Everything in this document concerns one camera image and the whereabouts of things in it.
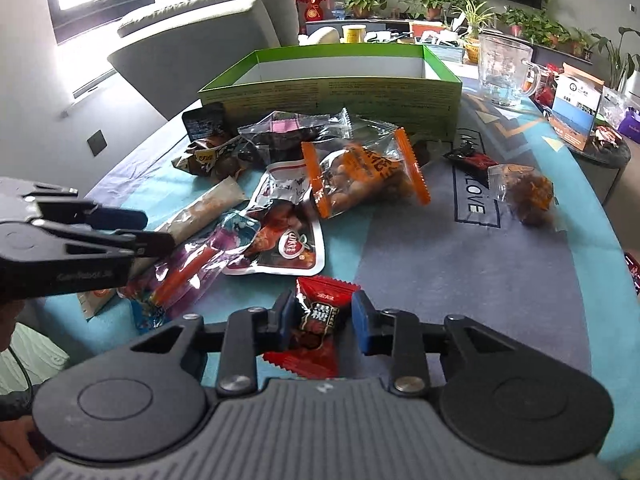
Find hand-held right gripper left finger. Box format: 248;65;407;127
130;291;297;395

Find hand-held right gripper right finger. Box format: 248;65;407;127
351;290;507;395

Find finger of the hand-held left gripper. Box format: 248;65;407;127
35;199;150;231
37;221;177;261

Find red candy packet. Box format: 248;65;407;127
263;276;362;380

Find purple clear sausage packet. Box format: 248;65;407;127
119;209;262;333

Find long beige sausage stick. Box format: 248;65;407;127
155;177;247;245

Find white red meat packet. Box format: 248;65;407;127
222;159;325;276

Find orange peanut packet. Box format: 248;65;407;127
301;129;432;220

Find green cardboard box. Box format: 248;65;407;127
197;43;463;142

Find small white orange packet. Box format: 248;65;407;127
77;287;117;319

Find light green cushion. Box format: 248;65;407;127
0;322;72;397

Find printed teal tablecloth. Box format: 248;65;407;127
30;75;640;467

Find dark blue snack packet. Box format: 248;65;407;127
181;102;229;142

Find clear packet with dark prunes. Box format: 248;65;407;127
237;108;352;162

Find grey armchair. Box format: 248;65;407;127
106;0;301;123

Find black red small packet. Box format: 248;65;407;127
443;141;502;187

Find clear packet with orange-brown snack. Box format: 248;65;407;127
487;162;559;227

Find white round cushion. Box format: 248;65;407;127
306;25;342;47

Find grey blue tray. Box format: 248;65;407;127
424;42;472;65

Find round dark side table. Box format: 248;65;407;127
545;110;640;206

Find glass mug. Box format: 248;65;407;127
477;30;544;109

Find white blue carton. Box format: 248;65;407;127
549;62;607;152

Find red packets on side table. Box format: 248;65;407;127
590;127;625;152

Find spider plant in basket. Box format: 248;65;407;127
452;0;497;63

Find small green potted plant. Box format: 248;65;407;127
419;0;462;22

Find row of potted plants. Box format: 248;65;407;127
500;6;593;58

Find tall leafy plant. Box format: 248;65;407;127
590;26;640;92

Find dark wall socket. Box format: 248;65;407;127
86;129;109;157

